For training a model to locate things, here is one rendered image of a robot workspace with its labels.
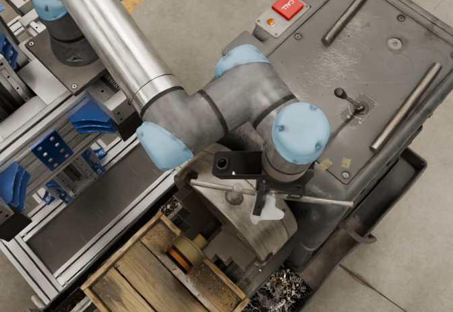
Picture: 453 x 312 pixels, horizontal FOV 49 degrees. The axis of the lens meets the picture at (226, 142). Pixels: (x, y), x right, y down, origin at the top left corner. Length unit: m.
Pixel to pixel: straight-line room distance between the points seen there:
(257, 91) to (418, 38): 0.72
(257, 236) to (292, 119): 0.52
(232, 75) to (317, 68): 0.56
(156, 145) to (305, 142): 0.20
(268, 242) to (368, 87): 0.43
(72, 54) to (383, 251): 1.65
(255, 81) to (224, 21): 2.18
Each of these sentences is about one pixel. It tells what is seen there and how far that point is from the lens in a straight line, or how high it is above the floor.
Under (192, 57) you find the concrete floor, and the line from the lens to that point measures 2.74.
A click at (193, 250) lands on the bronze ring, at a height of 1.12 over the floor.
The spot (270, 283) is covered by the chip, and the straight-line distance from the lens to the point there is 1.76.
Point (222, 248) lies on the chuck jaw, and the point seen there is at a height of 1.11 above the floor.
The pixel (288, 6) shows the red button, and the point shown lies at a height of 1.27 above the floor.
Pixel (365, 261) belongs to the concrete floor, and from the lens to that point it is 2.40.
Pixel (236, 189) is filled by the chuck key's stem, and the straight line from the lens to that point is 1.02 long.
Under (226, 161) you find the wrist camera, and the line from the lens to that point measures 0.85.
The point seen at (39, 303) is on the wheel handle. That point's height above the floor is 0.71.
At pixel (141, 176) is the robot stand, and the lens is 2.25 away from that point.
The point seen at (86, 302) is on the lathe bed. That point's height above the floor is 0.85.
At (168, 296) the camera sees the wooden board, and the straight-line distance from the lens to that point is 1.43.
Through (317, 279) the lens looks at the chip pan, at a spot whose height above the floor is 0.54.
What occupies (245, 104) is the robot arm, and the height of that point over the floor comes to 1.69.
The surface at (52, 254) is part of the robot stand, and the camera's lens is 2.26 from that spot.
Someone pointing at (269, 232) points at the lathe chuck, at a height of 1.18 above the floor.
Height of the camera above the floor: 2.30
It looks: 67 degrees down
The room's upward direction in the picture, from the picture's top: 3 degrees counter-clockwise
